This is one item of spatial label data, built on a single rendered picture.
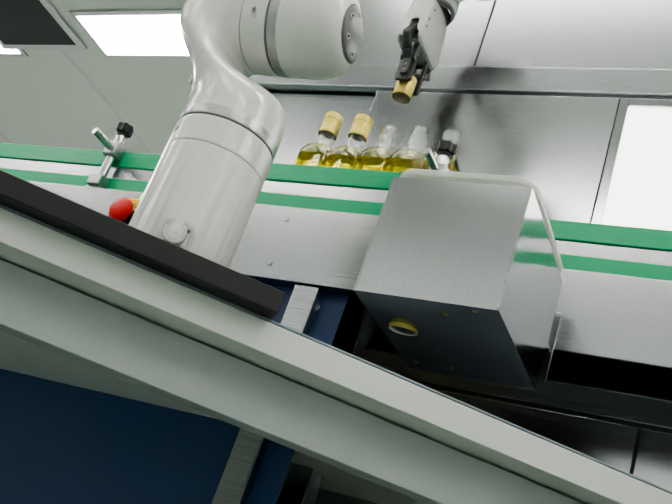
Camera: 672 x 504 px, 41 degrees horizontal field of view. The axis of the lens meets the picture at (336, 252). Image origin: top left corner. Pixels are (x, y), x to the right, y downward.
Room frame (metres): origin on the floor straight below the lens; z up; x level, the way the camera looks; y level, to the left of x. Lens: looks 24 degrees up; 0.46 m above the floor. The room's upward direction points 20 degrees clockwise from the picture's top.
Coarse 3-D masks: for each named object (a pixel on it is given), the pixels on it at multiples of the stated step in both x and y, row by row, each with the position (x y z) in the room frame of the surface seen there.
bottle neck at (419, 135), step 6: (420, 126) 1.30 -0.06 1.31; (414, 132) 1.31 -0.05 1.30; (420, 132) 1.30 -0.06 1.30; (426, 132) 1.31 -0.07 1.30; (414, 138) 1.31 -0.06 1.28; (420, 138) 1.30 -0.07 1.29; (426, 138) 1.31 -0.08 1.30; (408, 144) 1.31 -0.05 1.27; (414, 144) 1.30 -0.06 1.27; (420, 144) 1.31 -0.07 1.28; (420, 150) 1.31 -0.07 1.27
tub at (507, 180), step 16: (400, 176) 0.96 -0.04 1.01; (416, 176) 0.94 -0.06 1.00; (432, 176) 0.92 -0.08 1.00; (448, 176) 0.91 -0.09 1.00; (464, 176) 0.90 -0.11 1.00; (480, 176) 0.89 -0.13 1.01; (496, 176) 0.88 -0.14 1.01; (512, 176) 0.88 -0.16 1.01; (544, 208) 0.91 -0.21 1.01; (544, 224) 0.95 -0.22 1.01; (560, 272) 1.04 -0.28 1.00
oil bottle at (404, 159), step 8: (400, 152) 1.30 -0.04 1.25; (408, 152) 1.29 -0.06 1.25; (416, 152) 1.29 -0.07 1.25; (392, 160) 1.30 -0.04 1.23; (400, 160) 1.30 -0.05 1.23; (408, 160) 1.29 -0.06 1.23; (416, 160) 1.28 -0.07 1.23; (392, 168) 1.30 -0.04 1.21; (400, 168) 1.29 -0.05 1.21; (408, 168) 1.29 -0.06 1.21; (416, 168) 1.28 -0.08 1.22
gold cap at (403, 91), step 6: (414, 78) 1.33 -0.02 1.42; (396, 84) 1.34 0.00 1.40; (402, 84) 1.33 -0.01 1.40; (408, 84) 1.33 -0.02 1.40; (414, 84) 1.34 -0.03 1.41; (396, 90) 1.34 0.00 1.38; (402, 90) 1.33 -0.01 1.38; (408, 90) 1.33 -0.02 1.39; (396, 96) 1.36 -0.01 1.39; (402, 96) 1.36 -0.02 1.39; (408, 96) 1.36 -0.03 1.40; (402, 102) 1.36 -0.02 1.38; (408, 102) 1.35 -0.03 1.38
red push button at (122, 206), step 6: (120, 198) 1.25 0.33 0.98; (126, 198) 1.25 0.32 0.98; (114, 204) 1.25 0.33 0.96; (120, 204) 1.25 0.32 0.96; (126, 204) 1.24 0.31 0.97; (132, 204) 1.25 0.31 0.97; (114, 210) 1.25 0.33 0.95; (120, 210) 1.25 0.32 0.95; (126, 210) 1.24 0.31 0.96; (132, 210) 1.25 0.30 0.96; (114, 216) 1.25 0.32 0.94; (120, 216) 1.25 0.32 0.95; (126, 216) 1.25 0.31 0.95
